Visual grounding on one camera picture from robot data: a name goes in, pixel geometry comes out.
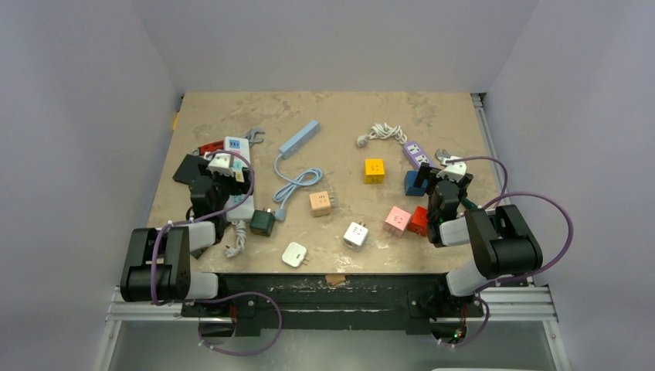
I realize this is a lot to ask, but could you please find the black box far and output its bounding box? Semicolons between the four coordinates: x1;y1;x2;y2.
172;154;209;186

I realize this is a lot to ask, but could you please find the purple cable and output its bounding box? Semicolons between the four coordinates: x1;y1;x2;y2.
151;149;283;359
436;155;575;349

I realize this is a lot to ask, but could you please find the adjustable wrench red handle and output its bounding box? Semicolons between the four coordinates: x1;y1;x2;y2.
191;128;266;156

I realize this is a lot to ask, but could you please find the white cable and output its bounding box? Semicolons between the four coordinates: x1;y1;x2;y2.
356;121;409;149

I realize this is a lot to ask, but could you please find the pink cube socket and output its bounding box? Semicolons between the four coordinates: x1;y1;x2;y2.
382;206;412;237

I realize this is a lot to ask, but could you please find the white cube socket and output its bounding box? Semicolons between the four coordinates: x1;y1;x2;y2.
343;222;369;252

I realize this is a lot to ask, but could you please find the dark blue cube socket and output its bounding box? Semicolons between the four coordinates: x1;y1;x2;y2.
403;170;429;197

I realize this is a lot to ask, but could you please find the silver black handled wrench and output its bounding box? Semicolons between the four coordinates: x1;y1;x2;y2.
435;148;452;165

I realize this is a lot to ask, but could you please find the red cube socket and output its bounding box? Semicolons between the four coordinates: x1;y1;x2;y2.
407;206;428;237

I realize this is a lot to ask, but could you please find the light blue cable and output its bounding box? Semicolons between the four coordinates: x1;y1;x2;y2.
272;153;324;222

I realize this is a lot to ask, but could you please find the dark green cube socket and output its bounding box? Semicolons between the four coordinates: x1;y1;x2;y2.
249;209;275;237

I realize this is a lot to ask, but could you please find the purple power strip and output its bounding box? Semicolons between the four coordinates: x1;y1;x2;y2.
402;141;436;171

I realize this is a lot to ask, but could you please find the white power strip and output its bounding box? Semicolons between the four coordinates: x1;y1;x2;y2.
224;136;255;223

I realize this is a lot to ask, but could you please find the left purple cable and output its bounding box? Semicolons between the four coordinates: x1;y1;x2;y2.
151;149;283;359

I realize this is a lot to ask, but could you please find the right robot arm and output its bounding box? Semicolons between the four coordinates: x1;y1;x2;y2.
415;163;543;315

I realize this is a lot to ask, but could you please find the white adapter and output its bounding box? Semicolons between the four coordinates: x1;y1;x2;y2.
281;242;308;268

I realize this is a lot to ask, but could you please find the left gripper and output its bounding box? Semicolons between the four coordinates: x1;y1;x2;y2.
198;160;251;215

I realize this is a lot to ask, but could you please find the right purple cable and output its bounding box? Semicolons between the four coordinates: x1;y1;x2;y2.
436;155;575;349

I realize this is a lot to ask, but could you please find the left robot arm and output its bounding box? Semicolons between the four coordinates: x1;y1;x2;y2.
120;168;254;316

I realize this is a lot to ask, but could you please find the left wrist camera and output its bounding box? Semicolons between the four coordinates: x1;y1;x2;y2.
207;153;235;178

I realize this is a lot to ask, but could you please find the yellow cube socket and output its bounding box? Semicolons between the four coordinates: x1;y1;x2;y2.
364;158;385;184

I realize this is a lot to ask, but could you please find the light blue power strip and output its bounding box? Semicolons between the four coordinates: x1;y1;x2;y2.
279;120;321;159

